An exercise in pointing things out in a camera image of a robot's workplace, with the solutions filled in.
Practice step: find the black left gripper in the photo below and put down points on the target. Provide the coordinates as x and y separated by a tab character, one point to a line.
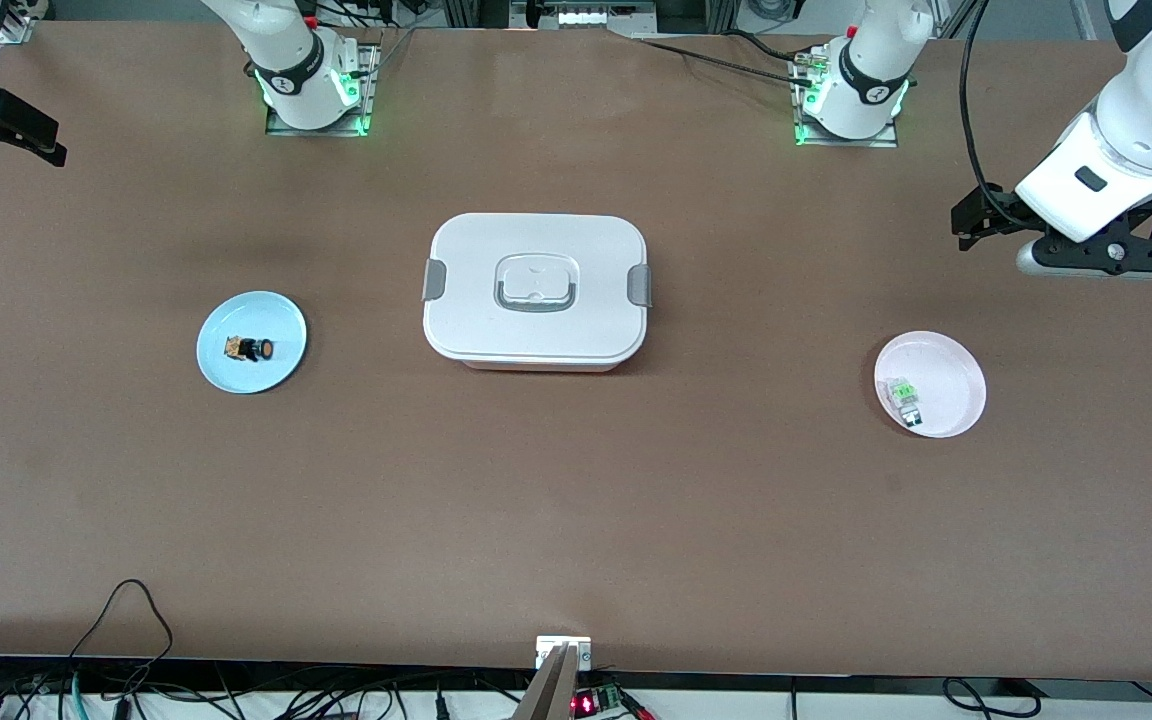
988	211

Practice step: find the orange and black switch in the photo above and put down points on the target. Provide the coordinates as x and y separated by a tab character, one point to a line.
256	350

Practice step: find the white lidded box grey clips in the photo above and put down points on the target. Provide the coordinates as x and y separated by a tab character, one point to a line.
536	330

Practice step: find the pale pink round plate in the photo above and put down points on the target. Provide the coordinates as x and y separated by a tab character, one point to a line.
951	375

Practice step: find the light blue round plate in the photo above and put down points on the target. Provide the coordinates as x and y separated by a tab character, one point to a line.
276	320

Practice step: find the black device with white light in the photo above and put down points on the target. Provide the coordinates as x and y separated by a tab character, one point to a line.
586	16

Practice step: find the small white mounting plate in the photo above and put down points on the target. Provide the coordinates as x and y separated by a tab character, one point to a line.
548	650

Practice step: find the circuit board with red display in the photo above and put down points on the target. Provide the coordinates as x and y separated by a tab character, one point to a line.
586	705

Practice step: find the aluminium frame profile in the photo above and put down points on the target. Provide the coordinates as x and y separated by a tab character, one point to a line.
16	30

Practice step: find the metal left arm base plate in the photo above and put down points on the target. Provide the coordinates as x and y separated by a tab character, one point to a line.
876	142

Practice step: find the green and clear switch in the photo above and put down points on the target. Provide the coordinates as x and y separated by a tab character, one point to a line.
904	398

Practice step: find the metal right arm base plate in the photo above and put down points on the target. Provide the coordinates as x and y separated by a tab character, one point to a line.
369	90

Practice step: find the aluminium camera support bar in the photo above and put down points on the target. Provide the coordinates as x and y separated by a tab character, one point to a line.
548	695

